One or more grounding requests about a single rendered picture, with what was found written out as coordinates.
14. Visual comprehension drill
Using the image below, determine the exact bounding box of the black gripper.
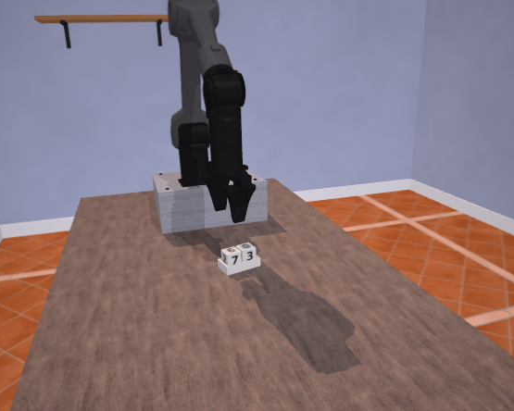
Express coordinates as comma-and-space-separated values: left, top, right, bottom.
202, 144, 256, 223

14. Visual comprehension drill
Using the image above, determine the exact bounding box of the white cube with black digits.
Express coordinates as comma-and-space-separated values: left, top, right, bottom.
236, 243, 257, 262

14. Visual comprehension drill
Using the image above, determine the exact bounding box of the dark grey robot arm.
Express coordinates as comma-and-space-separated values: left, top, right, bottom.
168, 0, 245, 187

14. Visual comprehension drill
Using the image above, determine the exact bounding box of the white numbered cube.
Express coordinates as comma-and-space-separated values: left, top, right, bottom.
221, 246, 242, 266

